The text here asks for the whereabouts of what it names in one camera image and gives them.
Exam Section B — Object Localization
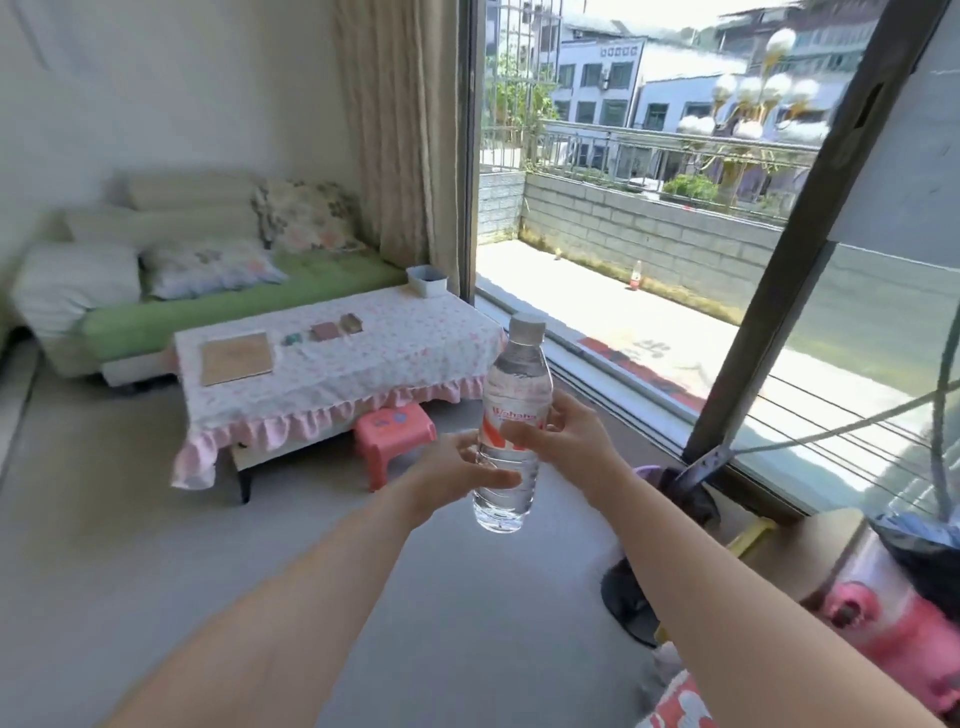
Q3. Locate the orange cartoon tablecloth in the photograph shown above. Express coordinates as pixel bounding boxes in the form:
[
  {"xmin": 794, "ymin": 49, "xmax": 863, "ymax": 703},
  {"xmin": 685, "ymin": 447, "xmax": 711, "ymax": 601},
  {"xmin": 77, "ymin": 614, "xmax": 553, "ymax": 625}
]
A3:
[{"xmin": 637, "ymin": 667, "xmax": 721, "ymax": 728}]

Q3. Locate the red calligraphy paper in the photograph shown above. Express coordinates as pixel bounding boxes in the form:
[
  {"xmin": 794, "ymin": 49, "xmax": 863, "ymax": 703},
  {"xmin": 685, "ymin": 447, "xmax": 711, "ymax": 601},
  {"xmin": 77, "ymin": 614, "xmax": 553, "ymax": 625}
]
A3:
[{"xmin": 577, "ymin": 333, "xmax": 710, "ymax": 414}]

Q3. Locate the small white storage bin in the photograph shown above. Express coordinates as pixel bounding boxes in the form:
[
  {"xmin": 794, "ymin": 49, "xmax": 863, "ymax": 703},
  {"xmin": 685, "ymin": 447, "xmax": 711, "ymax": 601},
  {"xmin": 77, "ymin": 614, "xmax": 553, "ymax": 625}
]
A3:
[{"xmin": 405, "ymin": 263, "xmax": 449, "ymax": 300}]

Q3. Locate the pink suitcase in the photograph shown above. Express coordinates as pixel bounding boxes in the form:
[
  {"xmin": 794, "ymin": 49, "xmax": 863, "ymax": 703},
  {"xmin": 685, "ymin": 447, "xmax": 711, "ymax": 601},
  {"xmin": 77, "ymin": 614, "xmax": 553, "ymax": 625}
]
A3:
[{"xmin": 794, "ymin": 524, "xmax": 960, "ymax": 721}]

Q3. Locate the green cushioned white sofa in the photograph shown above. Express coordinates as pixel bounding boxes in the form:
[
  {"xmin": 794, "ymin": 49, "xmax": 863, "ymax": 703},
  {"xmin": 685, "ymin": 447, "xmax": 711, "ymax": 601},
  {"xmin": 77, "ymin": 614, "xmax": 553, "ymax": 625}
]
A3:
[{"xmin": 11, "ymin": 168, "xmax": 410, "ymax": 380}]

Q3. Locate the metal balcony railing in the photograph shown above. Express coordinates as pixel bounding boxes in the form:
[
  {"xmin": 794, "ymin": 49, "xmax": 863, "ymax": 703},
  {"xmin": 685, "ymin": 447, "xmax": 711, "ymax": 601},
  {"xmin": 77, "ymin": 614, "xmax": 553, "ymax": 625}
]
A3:
[{"xmin": 479, "ymin": 119, "xmax": 823, "ymax": 226}]

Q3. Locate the white black-legged coffee table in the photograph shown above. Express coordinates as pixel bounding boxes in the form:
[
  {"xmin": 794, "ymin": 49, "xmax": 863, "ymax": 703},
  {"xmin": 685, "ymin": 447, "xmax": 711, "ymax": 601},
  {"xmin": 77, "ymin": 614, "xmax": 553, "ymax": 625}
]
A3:
[{"xmin": 228, "ymin": 419, "xmax": 361, "ymax": 505}]

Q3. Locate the floral pink-frilled tablecloth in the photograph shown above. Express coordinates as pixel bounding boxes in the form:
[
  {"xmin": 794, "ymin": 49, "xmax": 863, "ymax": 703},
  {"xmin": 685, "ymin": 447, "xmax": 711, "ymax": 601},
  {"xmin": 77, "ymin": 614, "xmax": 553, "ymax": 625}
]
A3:
[{"xmin": 170, "ymin": 284, "xmax": 508, "ymax": 491}]

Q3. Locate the person's right forearm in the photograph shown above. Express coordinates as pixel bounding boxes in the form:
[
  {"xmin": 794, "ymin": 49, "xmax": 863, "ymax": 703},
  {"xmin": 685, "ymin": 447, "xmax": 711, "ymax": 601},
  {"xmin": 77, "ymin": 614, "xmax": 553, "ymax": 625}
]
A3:
[{"xmin": 592, "ymin": 468, "xmax": 946, "ymax": 728}]

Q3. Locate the beige patterned curtain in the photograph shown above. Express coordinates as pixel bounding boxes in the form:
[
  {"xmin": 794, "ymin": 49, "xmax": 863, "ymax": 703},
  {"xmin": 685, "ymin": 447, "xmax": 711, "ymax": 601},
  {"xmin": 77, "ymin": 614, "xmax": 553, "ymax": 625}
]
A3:
[{"xmin": 333, "ymin": 0, "xmax": 463, "ymax": 298}]

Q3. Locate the person's right hand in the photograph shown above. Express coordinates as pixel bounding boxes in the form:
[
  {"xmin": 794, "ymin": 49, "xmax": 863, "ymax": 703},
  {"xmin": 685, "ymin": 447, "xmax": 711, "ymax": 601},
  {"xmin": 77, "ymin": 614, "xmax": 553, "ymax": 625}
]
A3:
[{"xmin": 498, "ymin": 389, "xmax": 631, "ymax": 511}]

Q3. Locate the frilled pastel flower cushion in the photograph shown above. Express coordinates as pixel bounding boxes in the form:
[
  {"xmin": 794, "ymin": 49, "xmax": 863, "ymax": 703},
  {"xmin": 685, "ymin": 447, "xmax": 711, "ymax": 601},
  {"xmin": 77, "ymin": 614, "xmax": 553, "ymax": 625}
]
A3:
[{"xmin": 140, "ymin": 239, "xmax": 289, "ymax": 301}]

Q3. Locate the pink plastic stool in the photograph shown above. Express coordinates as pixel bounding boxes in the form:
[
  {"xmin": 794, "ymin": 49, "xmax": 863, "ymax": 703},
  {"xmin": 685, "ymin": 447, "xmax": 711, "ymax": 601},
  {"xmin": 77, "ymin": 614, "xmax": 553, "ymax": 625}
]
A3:
[{"xmin": 353, "ymin": 403, "xmax": 438, "ymax": 493}]

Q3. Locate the person's left forearm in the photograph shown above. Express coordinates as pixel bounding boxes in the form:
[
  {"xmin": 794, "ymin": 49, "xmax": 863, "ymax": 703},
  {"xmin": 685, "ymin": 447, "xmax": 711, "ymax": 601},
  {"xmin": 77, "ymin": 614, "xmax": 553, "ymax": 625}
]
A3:
[{"xmin": 97, "ymin": 487, "xmax": 436, "ymax": 728}]

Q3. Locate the black curved floor stand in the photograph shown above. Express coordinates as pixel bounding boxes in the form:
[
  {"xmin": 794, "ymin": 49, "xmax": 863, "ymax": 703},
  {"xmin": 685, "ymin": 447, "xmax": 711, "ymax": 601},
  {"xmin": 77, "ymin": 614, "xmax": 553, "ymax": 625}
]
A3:
[{"xmin": 599, "ymin": 442, "xmax": 733, "ymax": 650}]

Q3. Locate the grey brick balcony wall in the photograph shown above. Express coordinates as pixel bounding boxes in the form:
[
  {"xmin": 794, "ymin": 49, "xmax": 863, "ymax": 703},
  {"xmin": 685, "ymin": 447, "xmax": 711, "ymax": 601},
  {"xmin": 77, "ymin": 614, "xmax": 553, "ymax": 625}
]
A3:
[{"xmin": 477, "ymin": 170, "xmax": 785, "ymax": 328}]

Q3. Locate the clear water bottle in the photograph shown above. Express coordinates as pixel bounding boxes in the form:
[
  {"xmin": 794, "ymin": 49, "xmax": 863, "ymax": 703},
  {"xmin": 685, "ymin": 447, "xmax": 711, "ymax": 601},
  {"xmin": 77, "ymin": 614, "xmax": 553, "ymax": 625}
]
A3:
[{"xmin": 472, "ymin": 313, "xmax": 555, "ymax": 535}]

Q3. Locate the thin grey hoop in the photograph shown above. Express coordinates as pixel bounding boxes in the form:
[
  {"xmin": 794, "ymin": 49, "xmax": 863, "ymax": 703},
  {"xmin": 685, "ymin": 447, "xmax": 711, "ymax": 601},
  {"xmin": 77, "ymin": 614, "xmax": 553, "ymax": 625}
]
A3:
[{"xmin": 731, "ymin": 299, "xmax": 960, "ymax": 519}]

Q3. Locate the sliding glass door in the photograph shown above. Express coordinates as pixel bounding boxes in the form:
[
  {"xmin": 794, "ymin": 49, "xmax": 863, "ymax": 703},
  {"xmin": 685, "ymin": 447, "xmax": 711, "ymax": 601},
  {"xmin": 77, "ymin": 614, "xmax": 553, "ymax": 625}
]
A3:
[{"xmin": 457, "ymin": 0, "xmax": 960, "ymax": 526}]

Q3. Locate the person's left hand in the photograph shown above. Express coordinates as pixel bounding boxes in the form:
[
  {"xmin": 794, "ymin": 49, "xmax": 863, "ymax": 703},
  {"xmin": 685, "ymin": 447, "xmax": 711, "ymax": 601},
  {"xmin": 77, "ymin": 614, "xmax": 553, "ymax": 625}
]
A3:
[{"xmin": 404, "ymin": 431, "xmax": 524, "ymax": 526}]

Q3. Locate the brown flower print cushion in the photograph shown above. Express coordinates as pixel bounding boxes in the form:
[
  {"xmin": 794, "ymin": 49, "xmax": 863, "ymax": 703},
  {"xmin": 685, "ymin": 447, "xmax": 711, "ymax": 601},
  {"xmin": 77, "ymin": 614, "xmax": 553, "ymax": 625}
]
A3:
[{"xmin": 251, "ymin": 179, "xmax": 369, "ymax": 255}]

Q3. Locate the brown spiral sketchbook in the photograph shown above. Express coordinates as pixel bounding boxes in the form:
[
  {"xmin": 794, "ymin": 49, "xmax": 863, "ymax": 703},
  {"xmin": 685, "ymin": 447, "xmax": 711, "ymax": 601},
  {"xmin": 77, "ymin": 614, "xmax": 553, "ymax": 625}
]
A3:
[{"xmin": 198, "ymin": 332, "xmax": 277, "ymax": 388}]

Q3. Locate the black fabric bag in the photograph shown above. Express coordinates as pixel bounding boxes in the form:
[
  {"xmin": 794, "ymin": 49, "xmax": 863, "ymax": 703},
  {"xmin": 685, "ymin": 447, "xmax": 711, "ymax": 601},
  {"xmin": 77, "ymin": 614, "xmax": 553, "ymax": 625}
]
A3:
[{"xmin": 869, "ymin": 512, "xmax": 960, "ymax": 624}]

